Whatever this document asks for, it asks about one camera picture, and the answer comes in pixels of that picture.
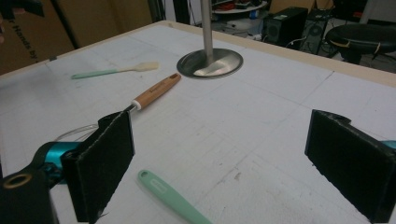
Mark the round white table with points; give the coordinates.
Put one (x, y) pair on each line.
(239, 8)

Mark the black round stool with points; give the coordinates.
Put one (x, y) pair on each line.
(358, 35)

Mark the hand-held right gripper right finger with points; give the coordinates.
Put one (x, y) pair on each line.
(351, 168)

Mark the white grid mat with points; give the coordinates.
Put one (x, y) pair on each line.
(249, 124)

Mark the slim black computer tower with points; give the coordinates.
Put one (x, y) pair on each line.
(317, 34)

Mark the brown cardboard box black lettering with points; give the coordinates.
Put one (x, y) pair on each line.
(102, 18)

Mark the metal utensil stand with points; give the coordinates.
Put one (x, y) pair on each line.
(207, 31)

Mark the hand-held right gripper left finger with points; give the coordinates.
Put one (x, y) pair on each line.
(99, 168)

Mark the large black computer tower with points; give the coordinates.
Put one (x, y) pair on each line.
(286, 28)

